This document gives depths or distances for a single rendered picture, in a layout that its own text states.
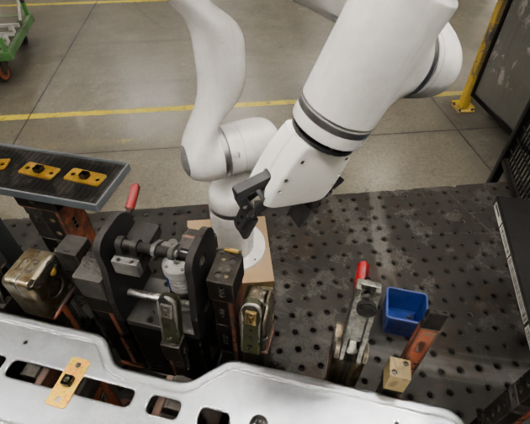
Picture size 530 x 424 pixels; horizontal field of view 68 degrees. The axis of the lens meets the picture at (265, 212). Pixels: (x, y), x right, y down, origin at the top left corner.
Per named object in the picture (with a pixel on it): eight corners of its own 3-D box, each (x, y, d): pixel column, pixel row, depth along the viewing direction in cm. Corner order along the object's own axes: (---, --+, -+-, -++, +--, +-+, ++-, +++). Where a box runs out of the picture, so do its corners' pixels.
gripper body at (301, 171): (342, 103, 47) (302, 171, 54) (274, 100, 41) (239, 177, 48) (380, 145, 43) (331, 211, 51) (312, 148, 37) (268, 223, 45)
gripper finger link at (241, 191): (296, 160, 46) (279, 193, 50) (239, 167, 42) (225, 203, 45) (301, 167, 45) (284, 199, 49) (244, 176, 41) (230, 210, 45)
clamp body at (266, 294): (235, 400, 95) (224, 321, 69) (247, 356, 103) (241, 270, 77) (272, 410, 94) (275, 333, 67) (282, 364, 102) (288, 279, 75)
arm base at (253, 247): (202, 223, 124) (196, 180, 110) (262, 220, 125) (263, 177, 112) (200, 274, 111) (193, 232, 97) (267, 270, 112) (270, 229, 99)
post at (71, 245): (108, 347, 105) (51, 250, 76) (118, 330, 108) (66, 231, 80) (126, 351, 104) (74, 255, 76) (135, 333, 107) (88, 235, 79)
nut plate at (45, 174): (17, 172, 84) (14, 168, 83) (29, 162, 86) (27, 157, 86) (50, 180, 82) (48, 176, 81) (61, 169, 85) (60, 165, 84)
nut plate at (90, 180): (62, 179, 82) (60, 174, 81) (74, 168, 85) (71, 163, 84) (97, 187, 81) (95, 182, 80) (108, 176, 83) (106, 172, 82)
